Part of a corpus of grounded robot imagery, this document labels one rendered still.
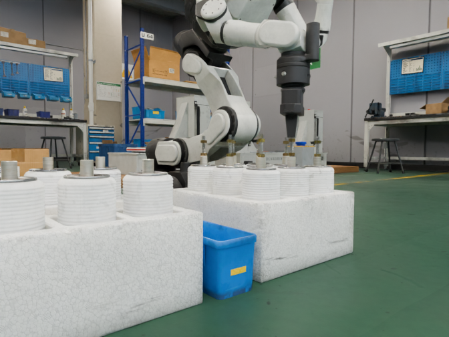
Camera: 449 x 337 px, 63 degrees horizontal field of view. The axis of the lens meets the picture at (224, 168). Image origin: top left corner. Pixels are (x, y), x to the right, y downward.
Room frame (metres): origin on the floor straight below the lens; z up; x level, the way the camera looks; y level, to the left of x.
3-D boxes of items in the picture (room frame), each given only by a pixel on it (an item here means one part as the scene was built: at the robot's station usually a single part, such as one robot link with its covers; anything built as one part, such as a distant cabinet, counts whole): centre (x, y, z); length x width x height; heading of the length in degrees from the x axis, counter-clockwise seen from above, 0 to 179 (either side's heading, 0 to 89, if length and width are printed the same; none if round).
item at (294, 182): (1.00, -0.18, 0.16); 0.10 x 0.10 x 0.18
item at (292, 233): (1.09, -0.10, 0.09); 0.39 x 0.39 x 0.18; 41
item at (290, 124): (0.98, -0.18, 0.36); 0.03 x 0.02 x 0.06; 73
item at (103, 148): (5.55, 1.60, 0.18); 0.50 x 0.41 x 0.37; 45
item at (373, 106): (5.24, -2.13, 0.87); 0.41 x 0.17 x 0.25; 131
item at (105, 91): (7.09, 2.21, 1.38); 0.49 x 0.02 x 0.35; 131
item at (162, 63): (6.40, 1.18, 1.70); 0.72 x 0.58 x 0.50; 134
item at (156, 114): (6.27, 1.29, 0.89); 0.50 x 0.38 x 0.21; 42
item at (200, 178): (1.10, 0.06, 0.16); 0.10 x 0.10 x 0.18
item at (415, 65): (5.47, -2.75, 1.54); 0.32 x 0.02 x 0.25; 41
